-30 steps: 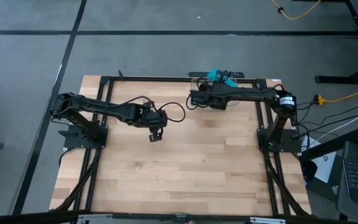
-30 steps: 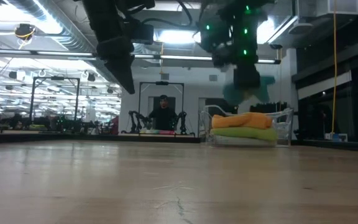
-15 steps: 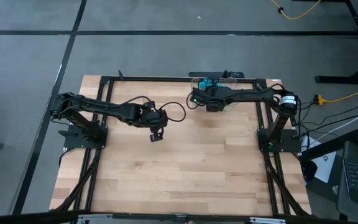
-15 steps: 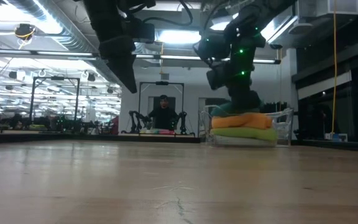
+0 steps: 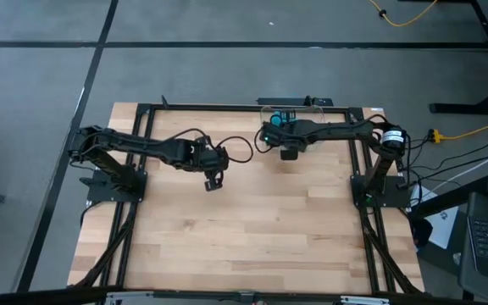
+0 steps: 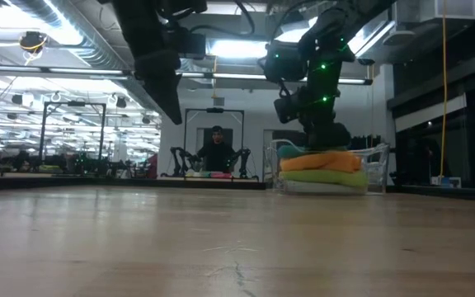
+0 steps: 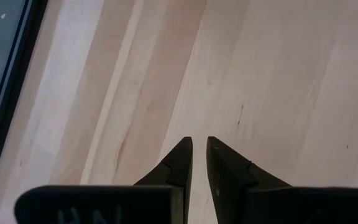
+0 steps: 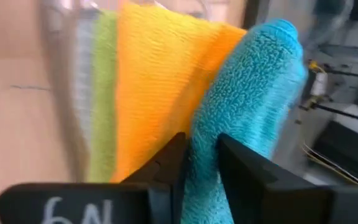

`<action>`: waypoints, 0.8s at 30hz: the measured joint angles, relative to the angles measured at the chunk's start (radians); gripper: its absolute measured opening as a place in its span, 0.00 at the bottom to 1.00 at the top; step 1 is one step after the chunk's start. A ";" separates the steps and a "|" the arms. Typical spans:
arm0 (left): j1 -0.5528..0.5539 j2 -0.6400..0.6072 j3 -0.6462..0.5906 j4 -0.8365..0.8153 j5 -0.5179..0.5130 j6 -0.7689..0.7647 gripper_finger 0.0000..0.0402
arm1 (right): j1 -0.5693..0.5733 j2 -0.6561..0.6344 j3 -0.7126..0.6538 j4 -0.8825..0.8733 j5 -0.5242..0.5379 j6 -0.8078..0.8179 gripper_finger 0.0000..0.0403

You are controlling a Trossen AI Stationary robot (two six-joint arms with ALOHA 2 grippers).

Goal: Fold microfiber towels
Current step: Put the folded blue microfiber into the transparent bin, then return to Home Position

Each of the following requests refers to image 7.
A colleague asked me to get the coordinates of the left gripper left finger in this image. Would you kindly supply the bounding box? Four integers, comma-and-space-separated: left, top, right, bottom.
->
14, 136, 194, 224

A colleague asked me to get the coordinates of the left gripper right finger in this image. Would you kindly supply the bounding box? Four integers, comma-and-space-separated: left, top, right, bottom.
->
206, 136, 358, 224

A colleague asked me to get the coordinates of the black aluminium table frame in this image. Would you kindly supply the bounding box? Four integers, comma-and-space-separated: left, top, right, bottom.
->
0, 0, 49, 215

